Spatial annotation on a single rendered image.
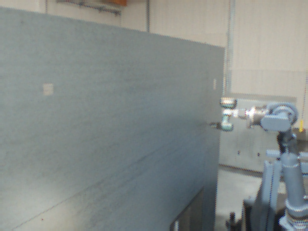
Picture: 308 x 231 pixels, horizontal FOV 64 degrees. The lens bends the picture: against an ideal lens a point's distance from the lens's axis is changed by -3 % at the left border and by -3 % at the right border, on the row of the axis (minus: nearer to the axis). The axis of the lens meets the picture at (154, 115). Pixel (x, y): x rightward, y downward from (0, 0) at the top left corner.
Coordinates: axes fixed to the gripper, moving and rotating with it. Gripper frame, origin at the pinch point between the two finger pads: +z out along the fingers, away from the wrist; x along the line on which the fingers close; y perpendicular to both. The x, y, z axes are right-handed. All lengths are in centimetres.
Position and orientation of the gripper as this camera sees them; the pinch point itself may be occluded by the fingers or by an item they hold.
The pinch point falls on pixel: (227, 113)
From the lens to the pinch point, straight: 186.1
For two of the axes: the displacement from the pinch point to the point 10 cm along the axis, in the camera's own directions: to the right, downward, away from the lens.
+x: -4.8, -1.9, -8.6
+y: 1.9, -9.8, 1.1
